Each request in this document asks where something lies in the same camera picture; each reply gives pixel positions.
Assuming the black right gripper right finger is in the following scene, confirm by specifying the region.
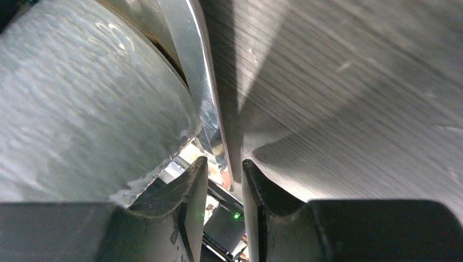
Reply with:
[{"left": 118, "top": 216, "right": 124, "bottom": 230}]
[{"left": 242, "top": 159, "right": 462, "bottom": 261}]

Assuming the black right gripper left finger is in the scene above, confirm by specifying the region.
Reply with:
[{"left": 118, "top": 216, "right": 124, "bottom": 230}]
[{"left": 1, "top": 156, "right": 208, "bottom": 261}]

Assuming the grey mug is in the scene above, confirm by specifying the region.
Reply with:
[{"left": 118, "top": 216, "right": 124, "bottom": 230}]
[{"left": 1, "top": 1, "right": 201, "bottom": 206}]

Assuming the silver metal tray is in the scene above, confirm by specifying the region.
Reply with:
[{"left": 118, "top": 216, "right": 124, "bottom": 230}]
[{"left": 104, "top": 0, "right": 235, "bottom": 192}]

